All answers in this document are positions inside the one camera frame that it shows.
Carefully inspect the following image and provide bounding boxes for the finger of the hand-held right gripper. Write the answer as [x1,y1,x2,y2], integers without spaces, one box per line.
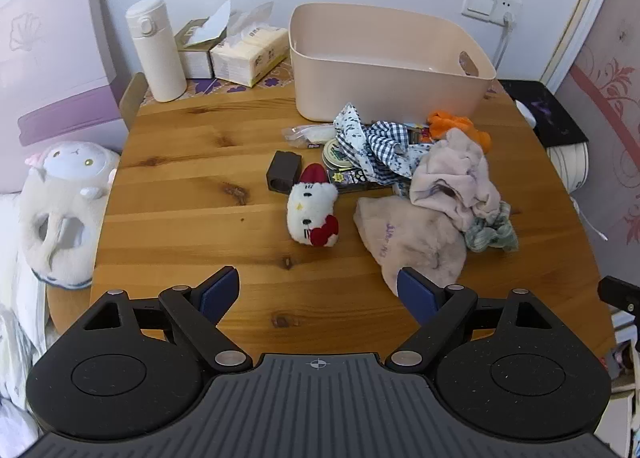
[598,276,640,314]

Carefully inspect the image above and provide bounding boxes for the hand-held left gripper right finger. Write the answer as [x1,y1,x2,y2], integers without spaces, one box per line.
[385,266,558,374]

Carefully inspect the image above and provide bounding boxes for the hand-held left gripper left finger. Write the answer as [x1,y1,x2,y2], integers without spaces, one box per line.
[80,265,253,374]

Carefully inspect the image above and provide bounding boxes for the white cat plush toy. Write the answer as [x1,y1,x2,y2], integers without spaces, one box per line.
[286,163,340,248]

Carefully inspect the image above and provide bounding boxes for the pink fuzzy sock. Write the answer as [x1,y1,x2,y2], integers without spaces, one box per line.
[353,195,468,298]
[409,128,502,234]

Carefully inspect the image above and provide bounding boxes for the brown rectangular hair clip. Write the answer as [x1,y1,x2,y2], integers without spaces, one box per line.
[266,150,302,194]

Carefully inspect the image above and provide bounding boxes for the blue checked cloth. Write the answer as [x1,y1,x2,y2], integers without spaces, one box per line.
[334,102,433,186]

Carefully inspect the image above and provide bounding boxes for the orange plush toy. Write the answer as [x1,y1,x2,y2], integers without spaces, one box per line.
[426,109,492,154]

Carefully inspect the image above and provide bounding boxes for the clear plastic packet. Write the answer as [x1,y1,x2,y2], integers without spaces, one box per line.
[281,123,337,146]

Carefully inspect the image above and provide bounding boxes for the pink plastic storage bin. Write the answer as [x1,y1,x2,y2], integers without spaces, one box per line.
[288,2,497,123]

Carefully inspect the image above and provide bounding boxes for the wooden desk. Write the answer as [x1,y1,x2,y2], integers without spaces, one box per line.
[47,72,617,364]

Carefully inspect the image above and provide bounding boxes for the green striped scrunchie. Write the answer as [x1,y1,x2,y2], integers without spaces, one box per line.
[464,202,520,254]

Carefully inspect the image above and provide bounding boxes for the striped grey cushion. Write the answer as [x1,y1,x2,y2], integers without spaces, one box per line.
[546,143,591,194]

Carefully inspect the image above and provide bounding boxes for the black printed packet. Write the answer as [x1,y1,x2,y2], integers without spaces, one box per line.
[327,168,371,191]

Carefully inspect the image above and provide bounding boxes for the small colourful packet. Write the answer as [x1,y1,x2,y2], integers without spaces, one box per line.
[405,123,433,144]

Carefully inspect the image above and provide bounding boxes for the round tin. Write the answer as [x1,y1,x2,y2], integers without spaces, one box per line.
[322,137,353,171]

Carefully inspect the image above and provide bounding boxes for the small white object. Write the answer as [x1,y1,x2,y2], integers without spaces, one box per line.
[515,100,538,129]

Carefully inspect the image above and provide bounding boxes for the white bedding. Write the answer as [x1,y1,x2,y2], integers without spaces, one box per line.
[0,193,51,439]

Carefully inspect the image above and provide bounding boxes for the beige chair back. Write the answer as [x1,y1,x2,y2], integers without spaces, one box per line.
[120,72,148,131]

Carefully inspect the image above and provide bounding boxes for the olive cardboard tissue box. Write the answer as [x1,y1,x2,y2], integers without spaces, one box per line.
[172,0,233,80]

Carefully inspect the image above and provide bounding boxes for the soft tissue pack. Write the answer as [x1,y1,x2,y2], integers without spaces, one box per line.
[209,3,291,88]

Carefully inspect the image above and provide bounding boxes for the white thermos bottle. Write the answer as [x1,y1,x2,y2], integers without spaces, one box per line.
[125,0,187,103]

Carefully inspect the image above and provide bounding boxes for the white charging cable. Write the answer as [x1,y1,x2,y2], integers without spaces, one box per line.
[570,193,608,241]

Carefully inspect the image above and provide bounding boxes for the white power cable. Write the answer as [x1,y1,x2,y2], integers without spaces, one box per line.
[492,12,516,71]

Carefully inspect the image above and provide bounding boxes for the white wall switch socket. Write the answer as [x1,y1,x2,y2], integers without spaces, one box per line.
[461,0,523,24]

